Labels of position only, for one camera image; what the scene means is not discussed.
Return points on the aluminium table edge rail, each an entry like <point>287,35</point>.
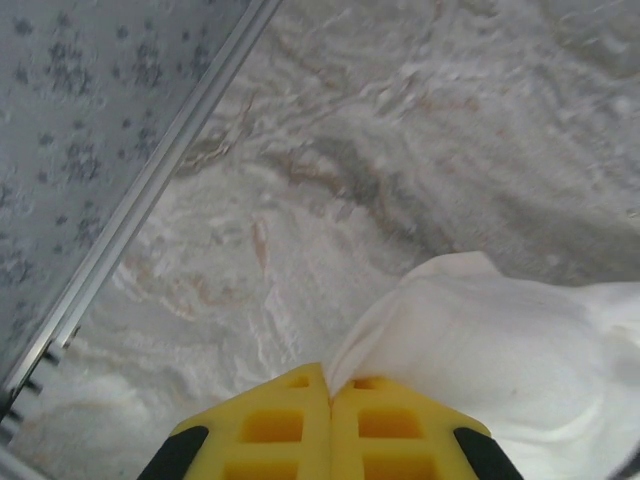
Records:
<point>150,180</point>

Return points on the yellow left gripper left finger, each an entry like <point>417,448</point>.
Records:
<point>280,430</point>

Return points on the white t-shirt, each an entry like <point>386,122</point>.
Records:
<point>475,340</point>

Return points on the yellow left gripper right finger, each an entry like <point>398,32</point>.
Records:
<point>400,435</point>

